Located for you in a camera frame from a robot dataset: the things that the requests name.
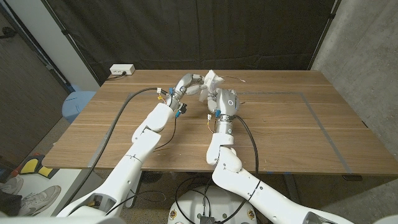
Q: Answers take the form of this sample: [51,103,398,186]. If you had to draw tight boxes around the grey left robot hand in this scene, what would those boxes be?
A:
[166,73,208,111]

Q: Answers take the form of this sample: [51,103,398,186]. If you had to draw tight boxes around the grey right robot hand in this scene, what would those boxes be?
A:
[206,88,241,135]

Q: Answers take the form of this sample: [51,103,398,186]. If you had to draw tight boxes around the white tissue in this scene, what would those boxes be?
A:
[198,69,225,103]

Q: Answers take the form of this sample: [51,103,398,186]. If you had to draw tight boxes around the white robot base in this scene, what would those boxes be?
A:
[167,185,258,224]

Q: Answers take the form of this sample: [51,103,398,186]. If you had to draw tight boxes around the white power strip box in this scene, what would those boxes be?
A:
[109,63,136,76]

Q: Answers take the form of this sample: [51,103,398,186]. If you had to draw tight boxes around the black round ribbed object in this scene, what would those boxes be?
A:
[141,170,164,184]

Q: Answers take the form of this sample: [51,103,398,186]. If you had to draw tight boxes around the grey table leg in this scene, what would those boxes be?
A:
[282,174,302,205]

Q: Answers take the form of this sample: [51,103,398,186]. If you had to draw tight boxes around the light blue round stool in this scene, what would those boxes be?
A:
[61,84,97,124]

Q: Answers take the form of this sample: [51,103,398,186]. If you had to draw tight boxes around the black ribbed base module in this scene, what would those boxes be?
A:
[198,214,216,224]

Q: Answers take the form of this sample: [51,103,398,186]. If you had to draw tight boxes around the black backdrop stand pole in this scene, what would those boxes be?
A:
[307,0,342,71]
[41,0,103,87]

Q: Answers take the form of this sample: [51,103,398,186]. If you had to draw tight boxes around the white floor board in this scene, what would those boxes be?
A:
[17,169,94,218]

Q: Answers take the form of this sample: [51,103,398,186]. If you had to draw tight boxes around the yellow and black floor mat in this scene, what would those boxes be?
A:
[18,154,60,180]

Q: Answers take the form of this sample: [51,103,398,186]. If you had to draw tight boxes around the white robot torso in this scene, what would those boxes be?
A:
[0,215,126,224]

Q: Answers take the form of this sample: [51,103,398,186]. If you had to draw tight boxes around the dark trouser leg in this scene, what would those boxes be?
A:
[0,190,22,217]

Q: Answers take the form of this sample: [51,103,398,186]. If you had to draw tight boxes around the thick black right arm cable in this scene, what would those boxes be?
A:
[217,114,260,224]

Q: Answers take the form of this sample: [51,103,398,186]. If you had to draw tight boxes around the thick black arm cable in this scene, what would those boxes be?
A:
[217,114,260,224]
[62,87,162,214]

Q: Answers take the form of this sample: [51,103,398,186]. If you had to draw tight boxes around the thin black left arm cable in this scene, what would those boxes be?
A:
[104,115,178,217]

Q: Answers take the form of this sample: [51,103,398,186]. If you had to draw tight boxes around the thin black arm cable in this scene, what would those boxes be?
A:
[201,179,218,217]
[104,115,178,217]

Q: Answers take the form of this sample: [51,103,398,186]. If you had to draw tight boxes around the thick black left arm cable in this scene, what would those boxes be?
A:
[62,87,162,214]

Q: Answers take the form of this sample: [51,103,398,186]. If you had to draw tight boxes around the black power strip cord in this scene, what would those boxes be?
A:
[105,72,127,81]

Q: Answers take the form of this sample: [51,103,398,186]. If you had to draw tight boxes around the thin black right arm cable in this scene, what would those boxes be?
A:
[201,179,218,217]

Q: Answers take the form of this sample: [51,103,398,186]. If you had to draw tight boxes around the black looped base cable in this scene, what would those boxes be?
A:
[175,176,218,223]

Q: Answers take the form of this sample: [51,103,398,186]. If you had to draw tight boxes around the black diagonal wall rail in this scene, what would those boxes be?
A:
[0,2,75,93]

